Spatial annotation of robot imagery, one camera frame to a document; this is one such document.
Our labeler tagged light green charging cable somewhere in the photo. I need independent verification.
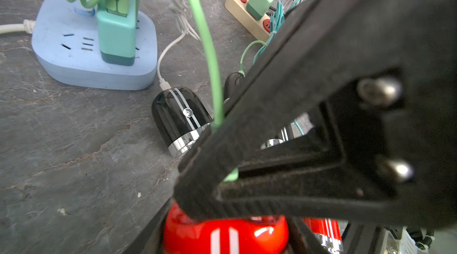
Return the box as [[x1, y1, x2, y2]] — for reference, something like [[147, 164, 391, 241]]
[[53, 0, 239, 183]]

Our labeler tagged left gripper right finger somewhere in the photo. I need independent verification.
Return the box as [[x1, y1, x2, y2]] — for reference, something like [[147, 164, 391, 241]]
[[174, 0, 457, 229]]

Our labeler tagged teal charging cable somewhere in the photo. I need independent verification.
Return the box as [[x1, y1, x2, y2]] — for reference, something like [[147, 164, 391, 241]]
[[238, 0, 315, 76]]

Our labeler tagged white charging cable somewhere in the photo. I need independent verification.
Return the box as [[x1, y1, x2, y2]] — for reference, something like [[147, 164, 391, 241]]
[[156, 0, 201, 91]]

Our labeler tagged green charger on blue strip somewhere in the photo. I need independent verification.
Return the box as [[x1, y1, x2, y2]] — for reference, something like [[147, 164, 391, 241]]
[[96, 0, 140, 66]]

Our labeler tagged blue power strip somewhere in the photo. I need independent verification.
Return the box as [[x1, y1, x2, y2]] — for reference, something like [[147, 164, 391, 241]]
[[32, 0, 157, 90]]

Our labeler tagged green charger on beige strip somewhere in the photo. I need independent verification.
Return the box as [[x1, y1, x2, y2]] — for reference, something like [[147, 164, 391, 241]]
[[246, 0, 274, 21]]

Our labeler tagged white power cord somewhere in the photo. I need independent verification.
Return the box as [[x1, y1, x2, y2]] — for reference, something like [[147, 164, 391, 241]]
[[0, 19, 36, 36]]

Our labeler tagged beige power strip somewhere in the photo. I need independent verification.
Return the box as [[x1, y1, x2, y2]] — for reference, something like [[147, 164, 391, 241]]
[[224, 0, 271, 42]]

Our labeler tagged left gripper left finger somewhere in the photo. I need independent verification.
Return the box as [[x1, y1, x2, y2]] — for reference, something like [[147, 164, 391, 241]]
[[123, 198, 174, 254]]

